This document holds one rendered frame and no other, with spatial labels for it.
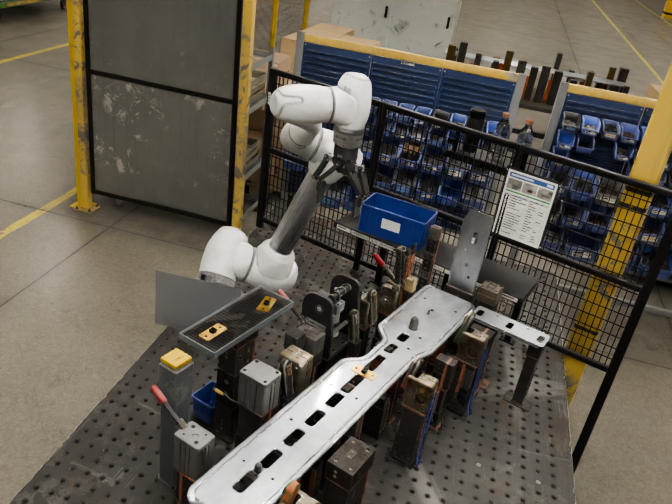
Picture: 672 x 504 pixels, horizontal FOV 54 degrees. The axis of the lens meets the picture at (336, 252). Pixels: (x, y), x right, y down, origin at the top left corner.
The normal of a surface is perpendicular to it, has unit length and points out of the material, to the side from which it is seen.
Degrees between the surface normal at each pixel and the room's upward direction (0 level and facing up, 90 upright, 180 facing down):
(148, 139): 90
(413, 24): 90
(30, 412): 0
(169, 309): 90
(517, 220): 90
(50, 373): 0
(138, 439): 0
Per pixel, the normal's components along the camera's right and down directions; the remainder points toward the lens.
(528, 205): -0.54, 0.33
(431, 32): -0.25, 0.43
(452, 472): 0.14, -0.87
